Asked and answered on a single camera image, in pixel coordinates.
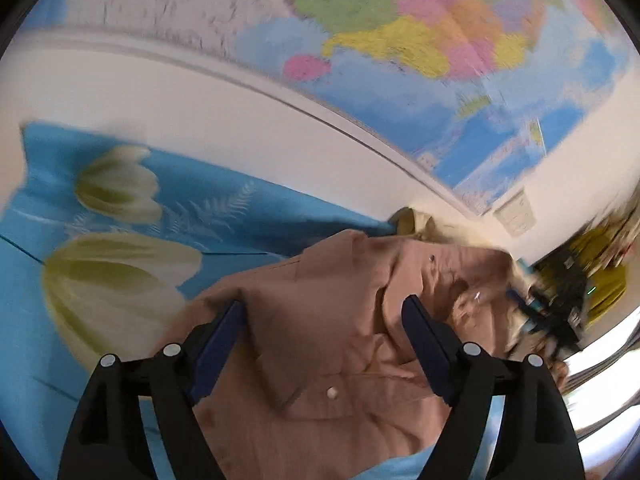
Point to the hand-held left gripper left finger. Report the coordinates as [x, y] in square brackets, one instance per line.
[215, 355]

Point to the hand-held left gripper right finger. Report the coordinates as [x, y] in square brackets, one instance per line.
[430, 350]

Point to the pink coat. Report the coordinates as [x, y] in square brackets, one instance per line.
[325, 310]

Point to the yellow-green hanging garment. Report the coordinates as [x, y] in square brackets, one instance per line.
[607, 270]

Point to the blue floral bed sheet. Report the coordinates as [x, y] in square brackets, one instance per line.
[100, 350]

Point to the cream garment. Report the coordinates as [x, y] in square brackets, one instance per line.
[420, 222]

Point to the white wall socket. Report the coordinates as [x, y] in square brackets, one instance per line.
[515, 215]

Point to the large colourful wall map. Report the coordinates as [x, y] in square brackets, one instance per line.
[350, 20]

